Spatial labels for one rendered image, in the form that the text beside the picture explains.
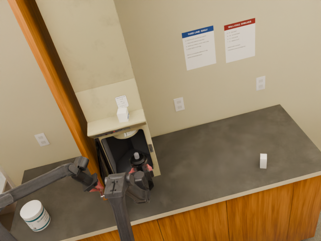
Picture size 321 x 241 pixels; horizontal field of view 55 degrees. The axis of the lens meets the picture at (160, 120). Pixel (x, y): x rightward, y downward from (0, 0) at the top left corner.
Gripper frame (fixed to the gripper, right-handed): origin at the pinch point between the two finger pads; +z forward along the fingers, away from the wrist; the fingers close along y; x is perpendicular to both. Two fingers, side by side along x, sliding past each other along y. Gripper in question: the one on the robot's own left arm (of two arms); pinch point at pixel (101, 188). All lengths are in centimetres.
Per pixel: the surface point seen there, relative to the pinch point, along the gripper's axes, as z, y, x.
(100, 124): -22.4, -23.4, -17.4
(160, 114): 31, -41, -61
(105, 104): -27.0, -32.6, -21.5
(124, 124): -16.8, -35.0, -10.1
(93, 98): -34, -31, -22
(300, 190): 92, -87, 17
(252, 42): 28, -123, -55
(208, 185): 51, -44, 3
